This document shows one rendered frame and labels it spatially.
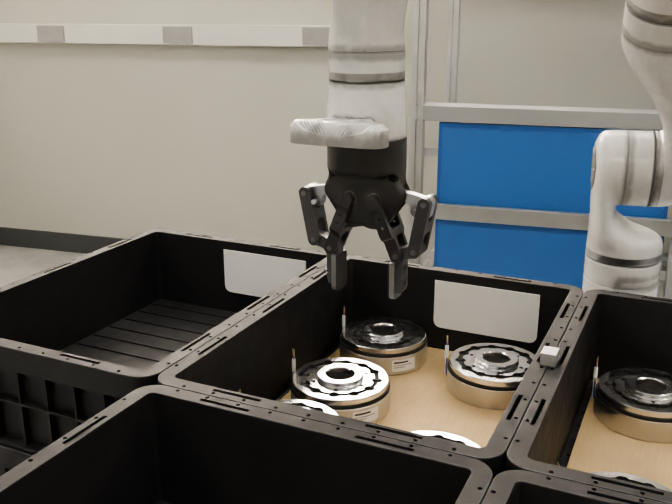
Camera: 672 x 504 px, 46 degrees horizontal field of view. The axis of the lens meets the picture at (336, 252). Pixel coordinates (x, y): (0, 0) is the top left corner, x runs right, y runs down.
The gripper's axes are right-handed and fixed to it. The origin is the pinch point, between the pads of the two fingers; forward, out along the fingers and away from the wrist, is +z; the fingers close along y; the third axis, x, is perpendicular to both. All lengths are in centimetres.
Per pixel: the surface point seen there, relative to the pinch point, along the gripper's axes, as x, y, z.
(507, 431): 15.6, -18.3, 4.4
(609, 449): -2.7, -24.0, 14.7
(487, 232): -179, 36, 47
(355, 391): 2.6, 0.1, 11.3
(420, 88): -176, 59, 1
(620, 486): 19.3, -26.8, 4.4
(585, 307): -13.7, -19.2, 4.9
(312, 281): -8.0, 10.4, 4.5
